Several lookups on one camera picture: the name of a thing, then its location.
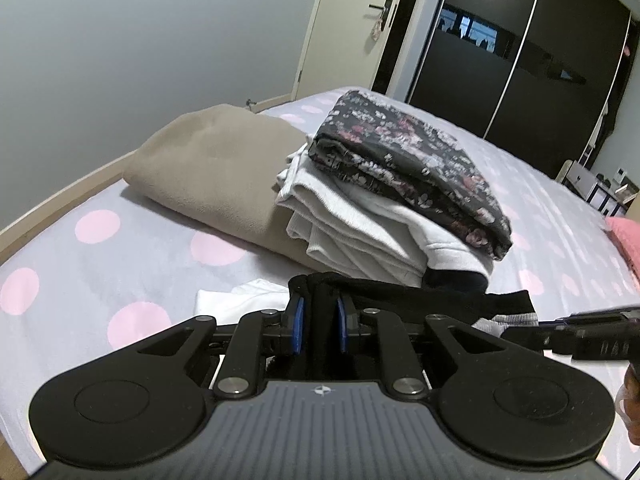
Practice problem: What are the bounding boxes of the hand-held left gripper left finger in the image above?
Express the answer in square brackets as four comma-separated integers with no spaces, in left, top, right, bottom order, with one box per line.
[139,297,305,398]

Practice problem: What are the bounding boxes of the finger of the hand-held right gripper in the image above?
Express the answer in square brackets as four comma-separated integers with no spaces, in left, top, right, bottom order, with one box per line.
[542,305,640,327]
[501,324,640,360]

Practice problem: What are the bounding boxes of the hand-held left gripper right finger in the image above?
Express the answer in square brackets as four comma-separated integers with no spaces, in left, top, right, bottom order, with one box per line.
[336,296,506,397]

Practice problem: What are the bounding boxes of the black and grey raglan shirt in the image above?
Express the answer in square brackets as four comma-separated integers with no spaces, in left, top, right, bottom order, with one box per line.
[287,271,541,386]

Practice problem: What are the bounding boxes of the person's right hand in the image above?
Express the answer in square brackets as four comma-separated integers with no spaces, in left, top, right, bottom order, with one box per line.
[617,360,640,446]

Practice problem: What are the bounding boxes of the cream ribbed folded garment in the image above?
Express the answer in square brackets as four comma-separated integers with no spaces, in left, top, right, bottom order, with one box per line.
[285,210,428,288]

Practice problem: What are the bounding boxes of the folded white t-shirt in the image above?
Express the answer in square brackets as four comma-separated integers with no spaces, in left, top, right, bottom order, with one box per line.
[194,280,292,328]

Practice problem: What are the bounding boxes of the pink pillow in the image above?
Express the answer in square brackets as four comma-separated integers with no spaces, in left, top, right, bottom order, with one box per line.
[605,216,640,277]

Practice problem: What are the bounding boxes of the folded white sweatshirt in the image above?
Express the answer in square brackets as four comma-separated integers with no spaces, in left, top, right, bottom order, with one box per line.
[275,142,493,286]

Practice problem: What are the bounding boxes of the dark navy folded garment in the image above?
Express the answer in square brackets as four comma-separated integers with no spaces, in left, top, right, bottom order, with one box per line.
[425,269,488,295]

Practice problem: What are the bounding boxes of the white nightstand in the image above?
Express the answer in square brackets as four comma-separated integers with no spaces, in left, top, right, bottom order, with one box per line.
[555,159,633,218]

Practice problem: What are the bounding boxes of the dark floral folded garment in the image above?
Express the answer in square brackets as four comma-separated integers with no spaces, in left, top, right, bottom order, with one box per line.
[306,90,513,262]

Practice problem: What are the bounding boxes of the beige folded blanket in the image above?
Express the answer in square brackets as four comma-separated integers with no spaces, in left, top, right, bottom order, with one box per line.
[122,104,321,271]

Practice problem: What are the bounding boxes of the grey bed with pink dots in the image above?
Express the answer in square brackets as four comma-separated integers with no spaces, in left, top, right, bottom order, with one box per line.
[0,86,640,480]

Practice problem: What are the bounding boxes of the black sliding wardrobe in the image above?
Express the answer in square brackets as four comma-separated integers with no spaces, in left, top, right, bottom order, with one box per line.
[387,0,633,176]

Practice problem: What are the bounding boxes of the cream door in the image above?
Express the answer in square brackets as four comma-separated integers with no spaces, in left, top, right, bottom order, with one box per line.
[292,0,431,102]

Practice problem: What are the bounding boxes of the black door handle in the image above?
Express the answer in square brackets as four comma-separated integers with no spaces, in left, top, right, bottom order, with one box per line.
[368,0,396,31]

